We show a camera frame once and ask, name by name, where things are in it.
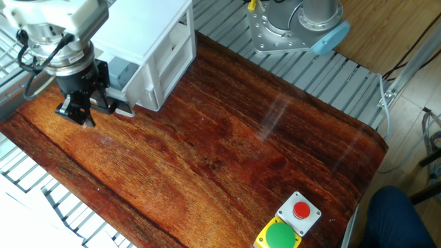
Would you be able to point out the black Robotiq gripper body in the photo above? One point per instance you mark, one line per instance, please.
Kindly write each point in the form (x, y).
(79, 79)

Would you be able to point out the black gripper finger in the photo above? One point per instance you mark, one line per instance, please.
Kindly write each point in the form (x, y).
(77, 108)
(102, 74)

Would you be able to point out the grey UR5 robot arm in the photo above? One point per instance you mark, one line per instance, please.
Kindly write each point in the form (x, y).
(310, 20)

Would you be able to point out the white plastic drawer cabinet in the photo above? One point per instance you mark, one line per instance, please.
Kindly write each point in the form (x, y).
(144, 27)

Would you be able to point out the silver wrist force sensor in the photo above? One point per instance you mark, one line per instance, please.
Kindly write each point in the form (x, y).
(58, 56)

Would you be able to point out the white paper sheets stack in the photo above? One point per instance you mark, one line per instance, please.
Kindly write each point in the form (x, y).
(31, 220)

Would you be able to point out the yellow clip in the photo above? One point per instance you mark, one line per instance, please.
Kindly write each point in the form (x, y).
(252, 5)

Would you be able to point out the aluminium slatted workbench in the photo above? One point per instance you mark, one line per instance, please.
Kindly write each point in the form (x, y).
(310, 75)

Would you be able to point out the yellow box with green button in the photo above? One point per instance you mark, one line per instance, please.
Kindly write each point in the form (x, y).
(280, 236)

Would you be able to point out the grey box with red button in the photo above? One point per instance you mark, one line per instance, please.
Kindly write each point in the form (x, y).
(299, 211)

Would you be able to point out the person leg in blue jeans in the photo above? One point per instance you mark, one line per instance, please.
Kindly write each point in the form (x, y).
(392, 220)

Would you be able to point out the aluminium frame rail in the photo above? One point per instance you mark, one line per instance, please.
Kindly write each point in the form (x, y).
(13, 100)
(410, 69)

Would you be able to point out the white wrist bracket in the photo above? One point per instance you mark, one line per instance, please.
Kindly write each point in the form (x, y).
(58, 13)

